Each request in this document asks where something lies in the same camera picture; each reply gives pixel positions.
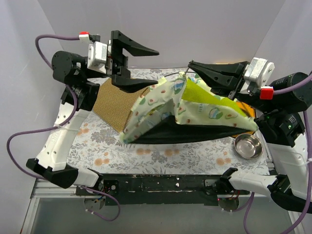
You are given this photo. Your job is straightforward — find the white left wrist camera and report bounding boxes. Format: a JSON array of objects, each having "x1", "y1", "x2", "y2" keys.
[{"x1": 79, "y1": 31, "x2": 107, "y2": 74}]

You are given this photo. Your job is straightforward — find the floral patterned tablecloth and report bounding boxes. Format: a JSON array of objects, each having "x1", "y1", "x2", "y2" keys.
[{"x1": 67, "y1": 112, "x2": 269, "y2": 175}]

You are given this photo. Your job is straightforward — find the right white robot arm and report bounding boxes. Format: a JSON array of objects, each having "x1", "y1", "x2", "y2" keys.
[{"x1": 188, "y1": 58, "x2": 312, "y2": 213}]

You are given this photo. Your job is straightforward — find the loose steel pet bowl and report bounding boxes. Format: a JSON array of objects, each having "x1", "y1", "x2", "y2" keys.
[{"x1": 234, "y1": 133, "x2": 263, "y2": 160}]

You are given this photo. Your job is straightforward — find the aluminium frame rail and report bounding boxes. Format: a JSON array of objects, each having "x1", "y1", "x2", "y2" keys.
[{"x1": 21, "y1": 181, "x2": 297, "y2": 234}]

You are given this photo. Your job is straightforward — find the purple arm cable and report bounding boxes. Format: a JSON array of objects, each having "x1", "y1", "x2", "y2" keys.
[
  {"x1": 6, "y1": 34, "x2": 121, "y2": 222},
  {"x1": 234, "y1": 72, "x2": 312, "y2": 234}
]

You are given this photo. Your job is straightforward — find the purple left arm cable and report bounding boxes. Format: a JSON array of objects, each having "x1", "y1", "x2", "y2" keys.
[{"x1": 6, "y1": 34, "x2": 121, "y2": 222}]

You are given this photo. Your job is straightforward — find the green avocado print pet tent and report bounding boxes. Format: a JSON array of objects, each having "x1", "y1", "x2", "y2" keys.
[{"x1": 120, "y1": 72, "x2": 258, "y2": 144}]

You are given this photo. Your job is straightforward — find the yellow double pet bowl stand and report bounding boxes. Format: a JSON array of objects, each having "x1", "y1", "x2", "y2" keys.
[{"x1": 236, "y1": 101, "x2": 256, "y2": 118}]

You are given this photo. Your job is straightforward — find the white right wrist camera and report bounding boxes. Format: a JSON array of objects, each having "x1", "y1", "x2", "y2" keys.
[{"x1": 243, "y1": 57, "x2": 275, "y2": 89}]

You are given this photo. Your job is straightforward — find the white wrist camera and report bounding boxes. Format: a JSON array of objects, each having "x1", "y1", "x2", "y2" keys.
[
  {"x1": 243, "y1": 57, "x2": 275, "y2": 89},
  {"x1": 79, "y1": 31, "x2": 107, "y2": 74}
]

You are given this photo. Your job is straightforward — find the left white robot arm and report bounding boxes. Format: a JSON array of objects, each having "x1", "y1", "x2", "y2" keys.
[{"x1": 26, "y1": 30, "x2": 158, "y2": 195}]

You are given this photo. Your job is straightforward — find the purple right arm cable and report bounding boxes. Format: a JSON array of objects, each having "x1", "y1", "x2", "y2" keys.
[{"x1": 234, "y1": 72, "x2": 312, "y2": 234}]

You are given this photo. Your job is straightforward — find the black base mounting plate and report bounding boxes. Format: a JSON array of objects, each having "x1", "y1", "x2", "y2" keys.
[{"x1": 75, "y1": 174, "x2": 251, "y2": 207}]

